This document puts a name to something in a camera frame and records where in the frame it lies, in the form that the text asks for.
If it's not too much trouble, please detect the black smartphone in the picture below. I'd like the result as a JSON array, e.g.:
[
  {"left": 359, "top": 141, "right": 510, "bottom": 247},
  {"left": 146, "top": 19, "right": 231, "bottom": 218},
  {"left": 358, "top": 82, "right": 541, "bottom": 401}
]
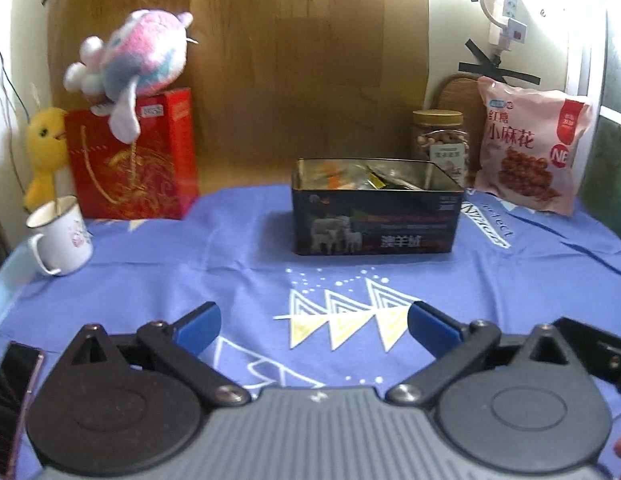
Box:
[{"left": 0, "top": 341, "right": 44, "bottom": 479}]

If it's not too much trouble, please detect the white enamel mug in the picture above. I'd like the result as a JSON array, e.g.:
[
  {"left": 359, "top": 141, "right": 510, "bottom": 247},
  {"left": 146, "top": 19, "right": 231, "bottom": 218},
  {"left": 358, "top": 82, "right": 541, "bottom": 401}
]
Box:
[{"left": 25, "top": 195, "right": 94, "bottom": 278}]

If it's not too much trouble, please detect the blue patterned tablecloth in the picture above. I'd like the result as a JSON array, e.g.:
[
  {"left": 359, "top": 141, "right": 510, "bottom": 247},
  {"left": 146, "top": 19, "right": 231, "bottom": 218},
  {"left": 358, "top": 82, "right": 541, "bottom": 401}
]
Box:
[{"left": 0, "top": 186, "right": 621, "bottom": 479}]

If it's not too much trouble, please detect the red gift bag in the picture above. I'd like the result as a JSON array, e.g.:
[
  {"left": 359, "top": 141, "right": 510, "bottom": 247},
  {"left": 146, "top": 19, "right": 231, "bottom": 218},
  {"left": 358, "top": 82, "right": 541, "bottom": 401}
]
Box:
[{"left": 65, "top": 88, "right": 199, "bottom": 220}]

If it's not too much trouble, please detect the pink fried twist bag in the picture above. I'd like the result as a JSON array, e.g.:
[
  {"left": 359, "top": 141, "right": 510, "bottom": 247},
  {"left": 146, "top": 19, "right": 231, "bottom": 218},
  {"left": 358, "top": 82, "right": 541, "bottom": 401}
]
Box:
[{"left": 475, "top": 77, "right": 595, "bottom": 217}]

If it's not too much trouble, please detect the black metal tin box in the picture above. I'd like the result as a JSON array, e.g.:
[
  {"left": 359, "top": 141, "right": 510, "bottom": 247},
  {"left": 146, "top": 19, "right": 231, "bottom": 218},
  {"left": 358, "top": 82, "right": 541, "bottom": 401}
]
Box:
[{"left": 291, "top": 158, "right": 463, "bottom": 256}]

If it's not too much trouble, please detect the yellow duck plush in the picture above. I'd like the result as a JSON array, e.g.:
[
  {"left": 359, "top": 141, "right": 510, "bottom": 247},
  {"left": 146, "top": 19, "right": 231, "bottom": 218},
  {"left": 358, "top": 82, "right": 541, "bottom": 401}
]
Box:
[{"left": 23, "top": 107, "right": 68, "bottom": 212}]

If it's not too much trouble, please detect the clear nut jar yellow lid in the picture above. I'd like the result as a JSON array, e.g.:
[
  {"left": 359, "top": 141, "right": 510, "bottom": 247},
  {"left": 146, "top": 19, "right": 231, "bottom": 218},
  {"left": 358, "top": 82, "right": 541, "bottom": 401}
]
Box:
[{"left": 411, "top": 110, "right": 470, "bottom": 188}]

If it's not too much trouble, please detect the wooden cutting board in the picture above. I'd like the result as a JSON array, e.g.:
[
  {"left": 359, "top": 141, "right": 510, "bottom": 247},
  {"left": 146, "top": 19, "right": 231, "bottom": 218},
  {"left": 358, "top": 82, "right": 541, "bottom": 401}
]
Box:
[{"left": 433, "top": 74, "right": 486, "bottom": 170}]

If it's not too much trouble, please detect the pink blue plush toy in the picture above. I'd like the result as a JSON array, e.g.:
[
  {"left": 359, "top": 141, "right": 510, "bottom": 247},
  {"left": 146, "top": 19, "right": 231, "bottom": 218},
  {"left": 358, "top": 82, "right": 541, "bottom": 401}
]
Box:
[{"left": 63, "top": 9, "right": 194, "bottom": 144}]

